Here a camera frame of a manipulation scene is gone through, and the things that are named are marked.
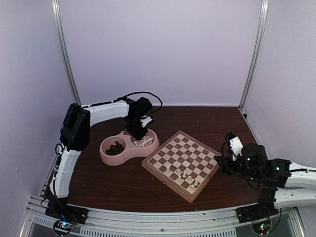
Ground left aluminium frame post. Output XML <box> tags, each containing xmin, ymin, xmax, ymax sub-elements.
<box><xmin>51</xmin><ymin>0</ymin><xmax>81</xmax><ymax>105</ymax></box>

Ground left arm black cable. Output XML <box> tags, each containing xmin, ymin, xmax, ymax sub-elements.
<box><xmin>111</xmin><ymin>91</ymin><xmax>163</xmax><ymax>114</ymax></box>

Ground aluminium frame post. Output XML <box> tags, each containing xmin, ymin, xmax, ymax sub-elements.
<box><xmin>238</xmin><ymin>0</ymin><xmax>269</xmax><ymax>111</ymax></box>
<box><xmin>51</xmin><ymin>0</ymin><xmax>81</xmax><ymax>105</ymax></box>

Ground light chess pieces pile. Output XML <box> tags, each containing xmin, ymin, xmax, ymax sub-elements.
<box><xmin>133</xmin><ymin>136</ymin><xmax>154</xmax><ymax>147</ymax></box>

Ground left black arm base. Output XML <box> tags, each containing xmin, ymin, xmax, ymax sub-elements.
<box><xmin>45</xmin><ymin>206</ymin><xmax>88</xmax><ymax>236</ymax></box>

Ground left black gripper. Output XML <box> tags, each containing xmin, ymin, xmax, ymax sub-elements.
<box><xmin>125</xmin><ymin>116</ymin><xmax>148</xmax><ymax>141</ymax></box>

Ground front aluminium rail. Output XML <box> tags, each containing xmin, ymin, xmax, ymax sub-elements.
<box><xmin>18</xmin><ymin>196</ymin><xmax>307</xmax><ymax>237</ymax></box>

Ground dark chess pieces pile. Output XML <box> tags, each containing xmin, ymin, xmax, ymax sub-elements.
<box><xmin>105</xmin><ymin>141</ymin><xmax>125</xmax><ymax>156</ymax></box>

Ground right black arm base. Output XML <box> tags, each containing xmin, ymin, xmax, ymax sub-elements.
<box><xmin>236</xmin><ymin>204</ymin><xmax>279</xmax><ymax>235</ymax></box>

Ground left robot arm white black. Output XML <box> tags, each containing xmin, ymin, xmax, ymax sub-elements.
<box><xmin>46</xmin><ymin>96</ymin><xmax>153</xmax><ymax>219</ymax></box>

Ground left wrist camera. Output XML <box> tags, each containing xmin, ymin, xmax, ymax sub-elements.
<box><xmin>140</xmin><ymin>116</ymin><xmax>153</xmax><ymax>128</ymax></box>

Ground right aluminium frame post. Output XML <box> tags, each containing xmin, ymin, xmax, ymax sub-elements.
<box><xmin>238</xmin><ymin>0</ymin><xmax>269</xmax><ymax>111</ymax></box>

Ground wooden chess board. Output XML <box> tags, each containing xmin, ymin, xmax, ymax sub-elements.
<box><xmin>142</xmin><ymin>130</ymin><xmax>220</xmax><ymax>203</ymax></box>

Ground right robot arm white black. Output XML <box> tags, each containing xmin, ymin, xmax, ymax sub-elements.
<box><xmin>215</xmin><ymin>143</ymin><xmax>316</xmax><ymax>219</ymax></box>

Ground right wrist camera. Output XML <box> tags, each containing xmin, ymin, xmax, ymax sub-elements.
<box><xmin>225</xmin><ymin>132</ymin><xmax>243</xmax><ymax>161</ymax></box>

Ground pink double bowl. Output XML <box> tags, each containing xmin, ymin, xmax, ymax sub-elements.
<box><xmin>99</xmin><ymin>129</ymin><xmax>160</xmax><ymax>166</ymax></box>

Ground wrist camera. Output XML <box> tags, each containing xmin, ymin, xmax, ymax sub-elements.
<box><xmin>140</xmin><ymin>116</ymin><xmax>153</xmax><ymax>128</ymax></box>
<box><xmin>225</xmin><ymin>132</ymin><xmax>243</xmax><ymax>161</ymax></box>

